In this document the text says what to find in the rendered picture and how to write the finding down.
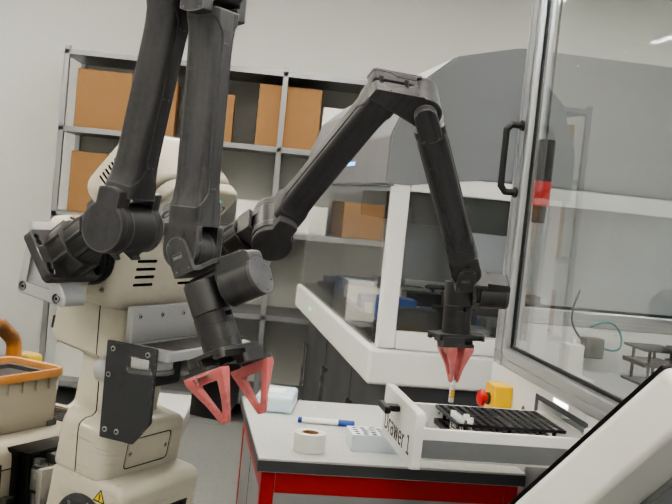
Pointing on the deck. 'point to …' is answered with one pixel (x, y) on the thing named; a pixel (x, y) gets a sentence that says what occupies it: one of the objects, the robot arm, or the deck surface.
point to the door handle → (506, 157)
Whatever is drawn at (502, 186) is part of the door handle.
